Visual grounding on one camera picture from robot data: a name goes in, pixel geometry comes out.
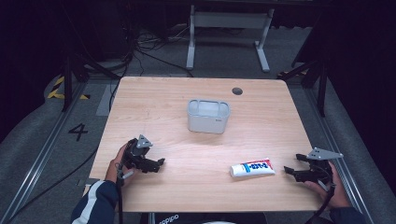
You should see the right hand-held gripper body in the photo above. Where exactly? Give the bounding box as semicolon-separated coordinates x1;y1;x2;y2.
305;147;345;186

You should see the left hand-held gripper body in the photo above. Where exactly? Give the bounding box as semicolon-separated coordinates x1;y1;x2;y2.
121;133;154;173

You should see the white toothpaste tube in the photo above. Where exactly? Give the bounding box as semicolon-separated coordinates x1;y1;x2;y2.
229;157;276;178

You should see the grey plastic organizer box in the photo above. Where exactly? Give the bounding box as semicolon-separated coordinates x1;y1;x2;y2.
186;98;232;135

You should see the person's left hand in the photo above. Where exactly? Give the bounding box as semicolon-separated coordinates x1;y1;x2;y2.
105;143;142;185

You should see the person's right hand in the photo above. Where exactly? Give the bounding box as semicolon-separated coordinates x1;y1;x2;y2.
304;161;352;209

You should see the grey floor tape patch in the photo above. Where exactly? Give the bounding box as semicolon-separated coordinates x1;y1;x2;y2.
95;83;119;118

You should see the person's dark printed clothing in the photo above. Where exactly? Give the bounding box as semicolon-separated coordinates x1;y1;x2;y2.
154;212;269;224

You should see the black tripod stand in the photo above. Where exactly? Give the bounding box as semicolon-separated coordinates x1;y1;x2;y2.
60;50;121;113
276;58;329;119

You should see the yellow black floor tape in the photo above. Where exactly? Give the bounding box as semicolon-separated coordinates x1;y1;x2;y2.
46;76;92;101

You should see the aluminium floor rail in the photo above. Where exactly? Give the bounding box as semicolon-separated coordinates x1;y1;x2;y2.
0;81;89;224
302;86;376;224

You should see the right hand-held gripper cable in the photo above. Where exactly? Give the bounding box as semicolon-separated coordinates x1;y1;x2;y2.
306;181;337;224

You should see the hand-held gripper cable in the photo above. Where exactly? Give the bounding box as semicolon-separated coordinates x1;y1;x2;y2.
116;162;135;224
306;181;337;224

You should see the left hand-held gripper cable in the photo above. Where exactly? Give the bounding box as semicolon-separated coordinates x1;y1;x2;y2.
116;162;135;224

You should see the bundle of black floor cables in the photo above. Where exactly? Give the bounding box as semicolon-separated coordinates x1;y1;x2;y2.
122;26;195;78

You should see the white metal desk frame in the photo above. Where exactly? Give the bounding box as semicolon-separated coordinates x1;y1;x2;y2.
185;4;276;74

